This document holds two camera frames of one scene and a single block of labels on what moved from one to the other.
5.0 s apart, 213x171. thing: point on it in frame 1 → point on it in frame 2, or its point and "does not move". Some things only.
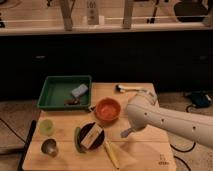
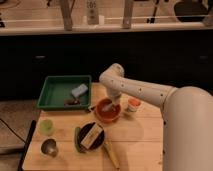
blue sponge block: x=79 y=91 does not move
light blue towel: x=124 y=133 → x=108 y=107
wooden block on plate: x=92 y=135 does not move
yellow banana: x=111 y=154 does not move
